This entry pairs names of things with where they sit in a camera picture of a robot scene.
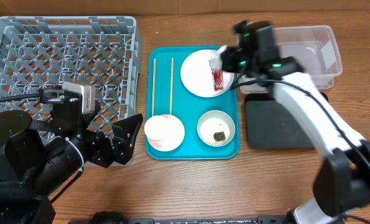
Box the white paper cup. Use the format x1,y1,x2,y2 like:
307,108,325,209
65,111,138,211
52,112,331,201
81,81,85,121
144,115,168,141

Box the grey green bowl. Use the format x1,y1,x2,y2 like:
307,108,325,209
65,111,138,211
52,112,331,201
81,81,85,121
197,110,236,147

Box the white rice leftovers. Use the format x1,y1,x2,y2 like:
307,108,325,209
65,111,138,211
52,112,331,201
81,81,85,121
200,118,231,146

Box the brown food chunk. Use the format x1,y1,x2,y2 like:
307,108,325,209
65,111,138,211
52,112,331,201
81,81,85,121
213,131,226,142

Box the red sauce packet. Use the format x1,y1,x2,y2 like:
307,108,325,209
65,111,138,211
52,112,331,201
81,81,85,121
211,68,224,91

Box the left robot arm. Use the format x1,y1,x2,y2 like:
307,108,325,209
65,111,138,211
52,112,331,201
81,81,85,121
0,110,143,223

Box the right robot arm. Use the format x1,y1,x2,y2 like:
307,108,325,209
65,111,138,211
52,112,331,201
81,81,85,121
219,21,370,223

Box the grey dishwasher rack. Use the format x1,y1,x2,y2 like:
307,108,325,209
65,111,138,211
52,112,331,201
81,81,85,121
0,16,143,138

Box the large white plate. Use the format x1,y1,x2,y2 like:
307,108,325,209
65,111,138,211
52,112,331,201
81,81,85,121
180,49,235,98

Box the pink bowl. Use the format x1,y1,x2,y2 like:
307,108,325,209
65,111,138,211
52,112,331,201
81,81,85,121
147,114,185,152

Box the teal serving tray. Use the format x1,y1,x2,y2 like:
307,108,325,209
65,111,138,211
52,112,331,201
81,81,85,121
146,46,240,160

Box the black plastic tray bin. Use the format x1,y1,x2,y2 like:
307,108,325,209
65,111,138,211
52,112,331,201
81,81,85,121
244,93,313,149

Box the clear plastic bin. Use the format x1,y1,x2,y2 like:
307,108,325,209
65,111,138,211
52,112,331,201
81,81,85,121
236,25,343,95

